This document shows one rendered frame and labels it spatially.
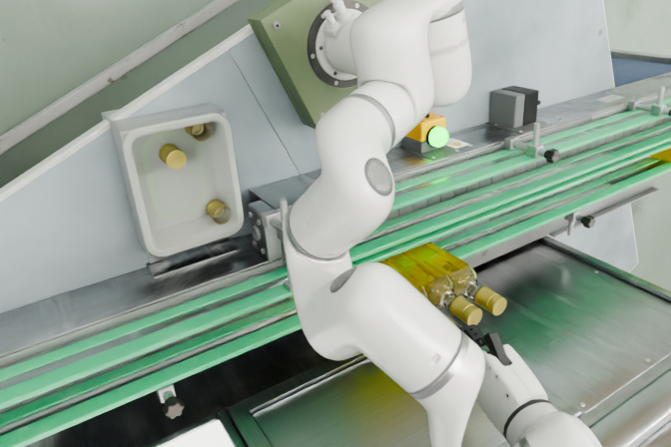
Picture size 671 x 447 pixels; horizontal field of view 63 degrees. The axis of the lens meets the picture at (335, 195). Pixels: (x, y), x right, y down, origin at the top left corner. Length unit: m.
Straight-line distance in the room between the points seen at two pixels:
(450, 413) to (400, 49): 0.40
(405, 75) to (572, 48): 0.99
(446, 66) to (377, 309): 0.37
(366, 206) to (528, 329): 0.73
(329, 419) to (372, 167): 0.52
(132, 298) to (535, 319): 0.80
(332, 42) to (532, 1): 0.64
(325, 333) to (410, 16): 0.37
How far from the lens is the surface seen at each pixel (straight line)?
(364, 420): 0.95
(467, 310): 0.94
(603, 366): 1.16
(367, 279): 0.53
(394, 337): 0.54
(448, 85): 0.78
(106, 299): 1.00
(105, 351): 0.91
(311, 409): 0.97
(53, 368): 0.92
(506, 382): 0.77
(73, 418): 0.94
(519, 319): 1.23
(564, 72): 1.62
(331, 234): 0.58
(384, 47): 0.66
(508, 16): 1.41
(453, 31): 0.76
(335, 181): 0.54
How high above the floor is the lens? 1.68
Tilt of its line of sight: 52 degrees down
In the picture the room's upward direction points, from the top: 121 degrees clockwise
